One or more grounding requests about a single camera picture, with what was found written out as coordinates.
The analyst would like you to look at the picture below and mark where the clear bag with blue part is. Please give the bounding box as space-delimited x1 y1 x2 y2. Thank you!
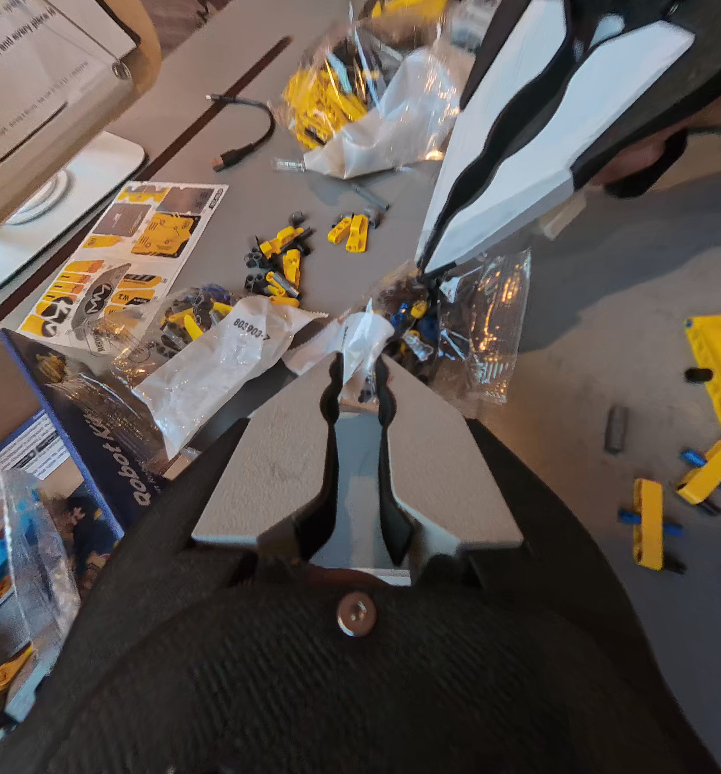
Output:
0 472 83 699

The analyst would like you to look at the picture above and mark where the clear bag of mixed parts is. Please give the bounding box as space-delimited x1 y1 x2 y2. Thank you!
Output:
111 284 331 460

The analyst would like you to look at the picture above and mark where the clear bag of dark parts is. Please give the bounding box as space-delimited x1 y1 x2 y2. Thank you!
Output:
282 248 533 406

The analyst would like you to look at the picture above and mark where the yellow black sticker sheet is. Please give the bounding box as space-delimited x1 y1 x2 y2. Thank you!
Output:
19 181 229 358

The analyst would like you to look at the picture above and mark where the short yellow beam with pins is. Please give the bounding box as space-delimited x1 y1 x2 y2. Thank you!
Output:
617 478 686 574

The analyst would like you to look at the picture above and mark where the black axle rod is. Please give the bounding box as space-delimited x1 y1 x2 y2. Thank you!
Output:
351 181 391 212

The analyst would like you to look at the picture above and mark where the clear bag of yellow parts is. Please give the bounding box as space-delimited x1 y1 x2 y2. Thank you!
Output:
270 0 464 181

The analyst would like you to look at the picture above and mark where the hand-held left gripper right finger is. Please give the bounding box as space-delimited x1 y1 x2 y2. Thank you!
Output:
375 356 524 566

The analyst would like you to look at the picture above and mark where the grey tube connector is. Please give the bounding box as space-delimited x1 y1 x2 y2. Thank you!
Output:
604 405 631 454

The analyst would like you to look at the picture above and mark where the white flat stand base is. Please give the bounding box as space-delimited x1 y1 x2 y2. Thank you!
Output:
0 132 148 297

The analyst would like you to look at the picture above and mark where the person's right hand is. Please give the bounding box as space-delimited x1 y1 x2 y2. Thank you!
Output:
593 91 721 185

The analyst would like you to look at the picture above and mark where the toy brick instruction poster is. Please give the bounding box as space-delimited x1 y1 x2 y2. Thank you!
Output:
0 0 162 243

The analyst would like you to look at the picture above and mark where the long yellow beam with pins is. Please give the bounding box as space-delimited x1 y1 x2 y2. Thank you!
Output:
677 437 721 515

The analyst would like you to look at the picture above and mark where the black USB cable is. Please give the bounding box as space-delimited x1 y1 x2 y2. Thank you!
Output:
206 94 275 172

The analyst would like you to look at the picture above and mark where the pile of loose toy parts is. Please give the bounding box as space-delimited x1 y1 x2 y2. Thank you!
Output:
242 210 385 303

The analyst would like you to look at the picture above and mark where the blue robot kit box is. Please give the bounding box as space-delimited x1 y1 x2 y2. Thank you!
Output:
0 329 174 726

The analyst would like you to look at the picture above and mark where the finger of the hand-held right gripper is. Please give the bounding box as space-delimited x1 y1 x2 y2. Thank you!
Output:
424 21 696 276
416 0 574 268

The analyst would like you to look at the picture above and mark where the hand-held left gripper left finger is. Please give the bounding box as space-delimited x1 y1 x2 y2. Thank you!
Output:
191 354 343 563

